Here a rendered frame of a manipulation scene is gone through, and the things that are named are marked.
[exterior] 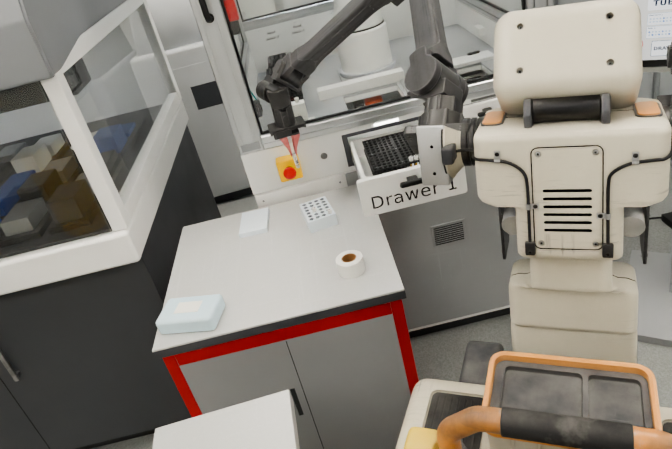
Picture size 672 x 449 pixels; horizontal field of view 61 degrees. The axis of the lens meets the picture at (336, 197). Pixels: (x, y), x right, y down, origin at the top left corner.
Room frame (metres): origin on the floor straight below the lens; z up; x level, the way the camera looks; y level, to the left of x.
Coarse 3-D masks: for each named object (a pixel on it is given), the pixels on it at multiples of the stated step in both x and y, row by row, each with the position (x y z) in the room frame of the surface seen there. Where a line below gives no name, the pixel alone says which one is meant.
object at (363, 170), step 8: (400, 128) 1.70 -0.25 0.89; (368, 136) 1.70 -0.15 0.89; (376, 136) 1.69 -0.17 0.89; (352, 144) 1.67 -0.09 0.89; (360, 144) 1.69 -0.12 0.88; (352, 152) 1.62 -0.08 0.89; (360, 152) 1.69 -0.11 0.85; (360, 160) 1.66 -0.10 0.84; (360, 168) 1.48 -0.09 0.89; (368, 168) 1.59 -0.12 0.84; (360, 176) 1.45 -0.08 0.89; (368, 176) 1.54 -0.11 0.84
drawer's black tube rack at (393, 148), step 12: (372, 144) 1.61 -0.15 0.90; (384, 144) 1.60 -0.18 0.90; (396, 144) 1.58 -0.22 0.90; (408, 144) 1.56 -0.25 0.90; (372, 156) 1.53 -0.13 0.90; (384, 156) 1.52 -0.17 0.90; (396, 156) 1.49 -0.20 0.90; (408, 156) 1.47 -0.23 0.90; (372, 168) 1.45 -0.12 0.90; (396, 168) 1.47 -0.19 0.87
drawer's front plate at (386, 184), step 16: (384, 176) 1.34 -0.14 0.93; (400, 176) 1.34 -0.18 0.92; (464, 176) 1.34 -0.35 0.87; (368, 192) 1.34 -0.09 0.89; (384, 192) 1.34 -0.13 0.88; (400, 192) 1.34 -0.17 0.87; (432, 192) 1.34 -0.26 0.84; (448, 192) 1.34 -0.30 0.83; (464, 192) 1.33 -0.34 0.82; (368, 208) 1.34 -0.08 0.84; (384, 208) 1.34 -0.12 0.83; (400, 208) 1.34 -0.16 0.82
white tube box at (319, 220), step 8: (312, 200) 1.55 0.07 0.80; (320, 200) 1.53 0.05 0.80; (304, 208) 1.52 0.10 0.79; (320, 208) 1.49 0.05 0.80; (328, 208) 1.47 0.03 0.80; (304, 216) 1.48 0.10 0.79; (312, 216) 1.45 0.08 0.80; (320, 216) 1.44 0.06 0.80; (328, 216) 1.43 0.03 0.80; (312, 224) 1.42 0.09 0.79; (320, 224) 1.43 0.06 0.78; (328, 224) 1.43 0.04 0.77; (336, 224) 1.43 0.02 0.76; (312, 232) 1.42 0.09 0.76
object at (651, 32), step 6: (660, 12) 1.61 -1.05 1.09; (666, 12) 1.60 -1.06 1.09; (648, 18) 1.62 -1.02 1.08; (654, 18) 1.61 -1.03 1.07; (660, 18) 1.60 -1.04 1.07; (666, 18) 1.59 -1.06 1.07; (648, 24) 1.61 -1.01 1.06; (654, 24) 1.60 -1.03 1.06; (660, 24) 1.59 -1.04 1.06; (666, 24) 1.58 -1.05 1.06; (648, 30) 1.60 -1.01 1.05; (654, 30) 1.59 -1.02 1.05; (660, 30) 1.58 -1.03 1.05; (666, 30) 1.57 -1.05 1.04; (648, 36) 1.59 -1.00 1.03; (654, 36) 1.58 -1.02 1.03; (660, 36) 1.57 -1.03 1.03; (666, 36) 1.56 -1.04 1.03
